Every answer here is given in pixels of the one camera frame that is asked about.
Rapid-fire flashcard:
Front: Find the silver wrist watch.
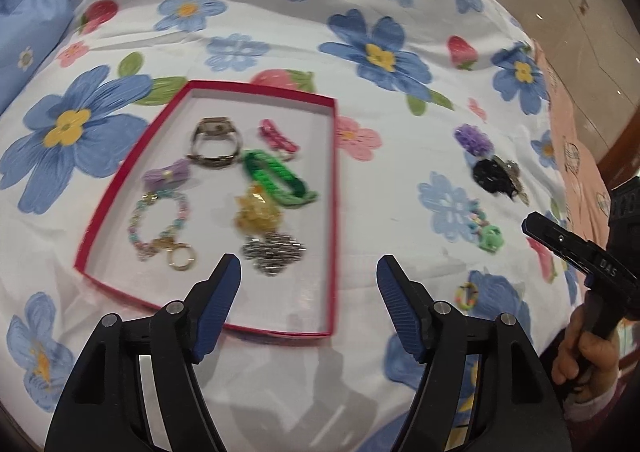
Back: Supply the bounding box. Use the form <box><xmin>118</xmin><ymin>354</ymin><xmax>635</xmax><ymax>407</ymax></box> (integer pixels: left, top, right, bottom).
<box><xmin>187</xmin><ymin>116</ymin><xmax>245</xmax><ymax>169</ymax></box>

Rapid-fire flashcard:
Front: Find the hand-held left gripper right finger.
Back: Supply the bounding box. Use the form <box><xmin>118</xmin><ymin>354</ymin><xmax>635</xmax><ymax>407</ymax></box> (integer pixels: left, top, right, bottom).
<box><xmin>376</xmin><ymin>255</ymin><xmax>573</xmax><ymax>452</ymax></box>

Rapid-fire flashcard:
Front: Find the pink hair clip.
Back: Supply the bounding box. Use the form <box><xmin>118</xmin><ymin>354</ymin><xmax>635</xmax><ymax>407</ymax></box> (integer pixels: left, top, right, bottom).
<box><xmin>257</xmin><ymin>118</ymin><xmax>301</xmax><ymax>161</ymax></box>

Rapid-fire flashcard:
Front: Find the green woven bracelet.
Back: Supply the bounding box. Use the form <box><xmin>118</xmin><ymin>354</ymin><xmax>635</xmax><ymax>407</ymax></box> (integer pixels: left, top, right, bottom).
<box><xmin>242</xmin><ymin>149</ymin><xmax>321</xmax><ymax>208</ymax></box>

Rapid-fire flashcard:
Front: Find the purple flower hair clip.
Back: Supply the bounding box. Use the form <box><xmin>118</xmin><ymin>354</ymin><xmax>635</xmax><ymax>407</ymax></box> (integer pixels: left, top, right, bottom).
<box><xmin>453</xmin><ymin>123</ymin><xmax>495</xmax><ymax>156</ymax></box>

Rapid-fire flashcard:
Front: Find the red shallow box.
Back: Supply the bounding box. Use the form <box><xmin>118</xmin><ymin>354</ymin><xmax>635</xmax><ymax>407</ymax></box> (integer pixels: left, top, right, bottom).
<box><xmin>74</xmin><ymin>80</ymin><xmax>340</xmax><ymax>337</ymax></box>

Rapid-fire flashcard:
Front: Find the pastel bead bracelet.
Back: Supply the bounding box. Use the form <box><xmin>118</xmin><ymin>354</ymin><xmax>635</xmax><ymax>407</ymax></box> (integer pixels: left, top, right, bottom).
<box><xmin>127</xmin><ymin>189</ymin><xmax>194</xmax><ymax>261</ymax></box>

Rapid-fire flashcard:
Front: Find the silver beaded ornament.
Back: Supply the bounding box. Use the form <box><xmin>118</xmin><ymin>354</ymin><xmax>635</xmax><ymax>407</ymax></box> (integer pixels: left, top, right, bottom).
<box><xmin>241</xmin><ymin>231</ymin><xmax>307</xmax><ymax>277</ymax></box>

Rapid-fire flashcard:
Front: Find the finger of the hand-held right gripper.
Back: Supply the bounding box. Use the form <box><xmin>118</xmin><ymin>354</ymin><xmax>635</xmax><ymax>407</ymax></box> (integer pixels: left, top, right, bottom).
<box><xmin>521</xmin><ymin>212</ymin><xmax>598</xmax><ymax>274</ymax></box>

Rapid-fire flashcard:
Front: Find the gold ring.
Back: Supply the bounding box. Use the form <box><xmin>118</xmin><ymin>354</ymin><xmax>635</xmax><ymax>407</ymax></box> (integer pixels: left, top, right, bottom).
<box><xmin>166</xmin><ymin>242</ymin><xmax>197</xmax><ymax>272</ymax></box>

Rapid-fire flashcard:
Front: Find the silver pearl hair clip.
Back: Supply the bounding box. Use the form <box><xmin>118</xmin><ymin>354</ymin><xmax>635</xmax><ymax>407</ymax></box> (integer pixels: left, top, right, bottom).
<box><xmin>492</xmin><ymin>155</ymin><xmax>531</xmax><ymax>206</ymax></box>

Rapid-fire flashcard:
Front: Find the blue floral bedsheet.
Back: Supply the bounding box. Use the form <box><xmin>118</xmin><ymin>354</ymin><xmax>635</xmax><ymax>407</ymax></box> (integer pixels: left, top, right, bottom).
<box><xmin>0</xmin><ymin>0</ymin><xmax>608</xmax><ymax>452</ymax></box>

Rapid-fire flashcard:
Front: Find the black hair claw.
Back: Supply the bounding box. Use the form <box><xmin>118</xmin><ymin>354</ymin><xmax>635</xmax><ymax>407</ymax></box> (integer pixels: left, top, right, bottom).
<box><xmin>472</xmin><ymin>158</ymin><xmax>518</xmax><ymax>198</ymax></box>

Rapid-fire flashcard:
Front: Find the light blue pillow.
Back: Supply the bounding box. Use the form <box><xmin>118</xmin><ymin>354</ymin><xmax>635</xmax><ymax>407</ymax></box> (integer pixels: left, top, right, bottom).
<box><xmin>0</xmin><ymin>0</ymin><xmax>76</xmax><ymax>110</ymax></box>

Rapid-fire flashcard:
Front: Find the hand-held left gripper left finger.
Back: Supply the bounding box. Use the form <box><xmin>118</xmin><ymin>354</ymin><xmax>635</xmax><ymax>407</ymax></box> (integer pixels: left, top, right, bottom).
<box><xmin>45</xmin><ymin>253</ymin><xmax>243</xmax><ymax>452</ymax></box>

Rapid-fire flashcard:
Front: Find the brown wooden bed frame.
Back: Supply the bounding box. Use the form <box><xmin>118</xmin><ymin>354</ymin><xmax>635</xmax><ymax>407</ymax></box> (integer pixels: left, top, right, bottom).
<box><xmin>595</xmin><ymin>119</ymin><xmax>640</xmax><ymax>185</ymax></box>

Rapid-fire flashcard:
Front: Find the green flower hair tie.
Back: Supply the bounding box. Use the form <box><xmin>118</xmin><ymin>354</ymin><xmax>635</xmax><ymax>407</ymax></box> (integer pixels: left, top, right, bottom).
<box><xmin>465</xmin><ymin>202</ymin><xmax>506</xmax><ymax>254</ymax></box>

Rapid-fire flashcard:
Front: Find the purple bow hair tie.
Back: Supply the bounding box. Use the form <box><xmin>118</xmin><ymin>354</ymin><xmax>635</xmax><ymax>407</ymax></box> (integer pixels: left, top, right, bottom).
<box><xmin>142</xmin><ymin>158</ymin><xmax>194</xmax><ymax>191</ymax></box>

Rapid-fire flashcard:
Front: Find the pink printed sheet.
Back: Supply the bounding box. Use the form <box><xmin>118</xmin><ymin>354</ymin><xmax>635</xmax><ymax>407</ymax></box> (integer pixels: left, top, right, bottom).
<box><xmin>532</xmin><ymin>40</ymin><xmax>640</xmax><ymax>233</ymax></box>

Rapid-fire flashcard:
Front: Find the person's right hand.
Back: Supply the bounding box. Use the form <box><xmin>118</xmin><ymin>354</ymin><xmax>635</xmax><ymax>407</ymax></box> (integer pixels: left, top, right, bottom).
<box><xmin>550</xmin><ymin>305</ymin><xmax>626</xmax><ymax>389</ymax></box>

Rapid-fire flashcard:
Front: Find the yellow flower hair clip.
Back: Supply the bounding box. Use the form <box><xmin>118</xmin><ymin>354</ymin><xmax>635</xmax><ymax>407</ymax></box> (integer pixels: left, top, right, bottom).
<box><xmin>232</xmin><ymin>182</ymin><xmax>284</xmax><ymax>238</ymax></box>

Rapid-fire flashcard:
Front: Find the rainbow rubber band ring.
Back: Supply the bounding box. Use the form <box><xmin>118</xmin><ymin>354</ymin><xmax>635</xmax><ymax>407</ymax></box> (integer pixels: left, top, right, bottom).
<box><xmin>454</xmin><ymin>281</ymin><xmax>481</xmax><ymax>311</ymax></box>

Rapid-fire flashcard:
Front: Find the person's right forearm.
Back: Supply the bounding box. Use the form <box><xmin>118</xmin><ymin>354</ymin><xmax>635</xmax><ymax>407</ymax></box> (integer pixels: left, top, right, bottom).
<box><xmin>562</xmin><ymin>372</ymin><xmax>640</xmax><ymax>433</ymax></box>

